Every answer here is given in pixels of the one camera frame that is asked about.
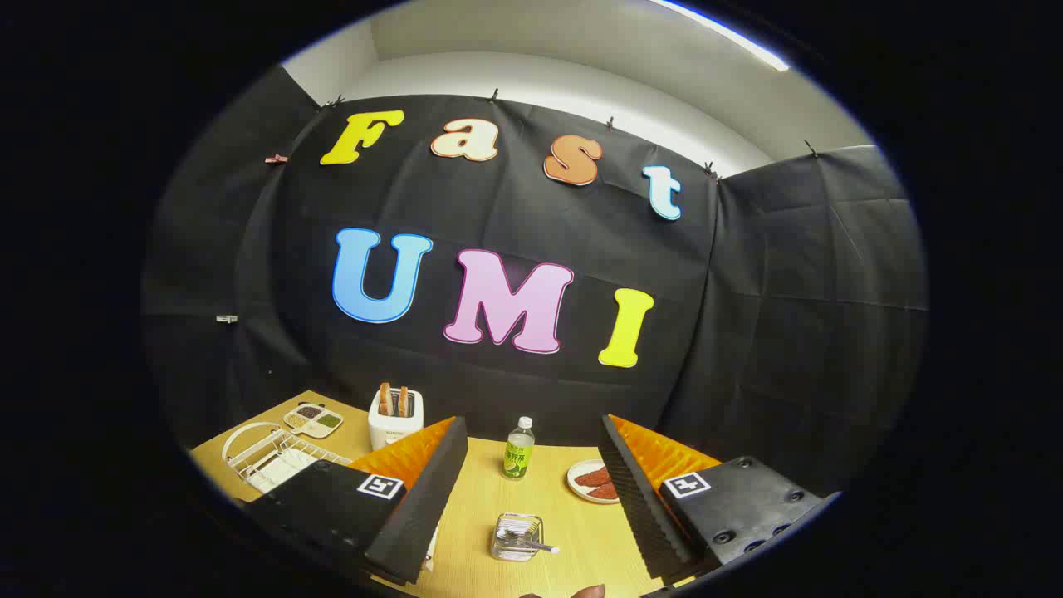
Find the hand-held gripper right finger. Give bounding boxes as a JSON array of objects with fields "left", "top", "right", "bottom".
[{"left": 598, "top": 414, "right": 841, "bottom": 582}]

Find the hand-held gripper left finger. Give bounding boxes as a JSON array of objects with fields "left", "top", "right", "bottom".
[{"left": 247, "top": 415, "right": 470, "bottom": 586}]

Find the metal wire basket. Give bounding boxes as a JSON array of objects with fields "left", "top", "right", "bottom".
[{"left": 490, "top": 512, "right": 545, "bottom": 563}]

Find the metal spoon with blue handle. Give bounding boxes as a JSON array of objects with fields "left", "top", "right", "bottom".
[{"left": 501, "top": 532, "right": 561, "bottom": 556}]

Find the white wire dish rack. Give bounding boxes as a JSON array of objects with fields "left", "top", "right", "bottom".
[{"left": 222, "top": 422, "right": 354, "bottom": 495}]

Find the beige oval plate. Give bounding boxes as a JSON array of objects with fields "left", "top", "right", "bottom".
[{"left": 566, "top": 459, "right": 622, "bottom": 505}]

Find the white toaster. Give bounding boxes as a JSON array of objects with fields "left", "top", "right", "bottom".
[{"left": 368, "top": 387, "right": 425, "bottom": 452}]

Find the green label drink bottle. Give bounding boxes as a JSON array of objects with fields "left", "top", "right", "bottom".
[{"left": 502, "top": 416, "right": 536, "bottom": 482}]

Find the divided seasoning tray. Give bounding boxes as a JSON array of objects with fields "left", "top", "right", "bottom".
[{"left": 282, "top": 402, "right": 344, "bottom": 439}]

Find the black backdrop cloth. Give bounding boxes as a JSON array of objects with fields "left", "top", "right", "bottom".
[{"left": 141, "top": 66, "right": 929, "bottom": 499}]

